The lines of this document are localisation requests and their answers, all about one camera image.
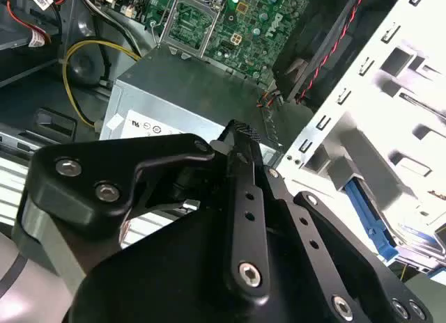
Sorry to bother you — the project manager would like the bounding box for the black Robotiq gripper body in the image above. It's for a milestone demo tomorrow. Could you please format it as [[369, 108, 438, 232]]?
[[68, 197, 435, 323]]

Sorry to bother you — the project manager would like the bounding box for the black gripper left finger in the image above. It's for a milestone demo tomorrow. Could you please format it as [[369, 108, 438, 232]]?
[[17, 119, 272, 299]]

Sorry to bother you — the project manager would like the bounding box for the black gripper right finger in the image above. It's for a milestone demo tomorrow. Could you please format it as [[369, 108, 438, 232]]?
[[256, 143, 433, 323]]

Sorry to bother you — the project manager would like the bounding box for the hard disk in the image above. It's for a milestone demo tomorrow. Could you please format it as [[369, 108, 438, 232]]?
[[343, 178, 446, 277]]

